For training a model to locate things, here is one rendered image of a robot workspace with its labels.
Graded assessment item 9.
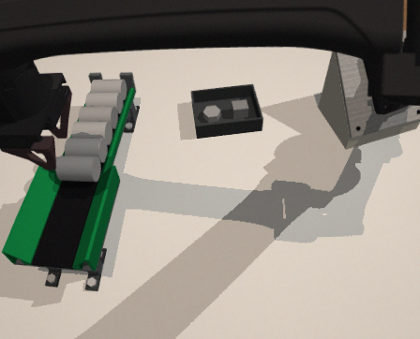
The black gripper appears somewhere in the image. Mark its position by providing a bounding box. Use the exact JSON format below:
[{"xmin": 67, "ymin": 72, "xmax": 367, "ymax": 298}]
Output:
[{"xmin": 0, "ymin": 61, "xmax": 72, "ymax": 170}]

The grey hexagonal prism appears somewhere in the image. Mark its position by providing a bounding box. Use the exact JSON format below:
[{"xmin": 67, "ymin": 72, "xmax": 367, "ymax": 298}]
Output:
[{"xmin": 203, "ymin": 106, "xmax": 220, "ymax": 123}]

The grey cylinder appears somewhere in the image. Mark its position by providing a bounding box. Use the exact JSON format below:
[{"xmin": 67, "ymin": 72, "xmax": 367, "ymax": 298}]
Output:
[
  {"xmin": 79, "ymin": 107, "xmax": 118, "ymax": 129},
  {"xmin": 56, "ymin": 155, "xmax": 101, "ymax": 182},
  {"xmin": 71, "ymin": 122, "xmax": 113, "ymax": 145},
  {"xmin": 91, "ymin": 80, "xmax": 127, "ymax": 100},
  {"xmin": 85, "ymin": 93, "xmax": 123, "ymax": 114},
  {"xmin": 65, "ymin": 138, "xmax": 108, "ymax": 163}
]

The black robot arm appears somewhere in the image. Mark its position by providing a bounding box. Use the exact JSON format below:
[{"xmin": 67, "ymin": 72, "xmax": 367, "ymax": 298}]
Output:
[{"xmin": 0, "ymin": 0, "xmax": 420, "ymax": 114}]

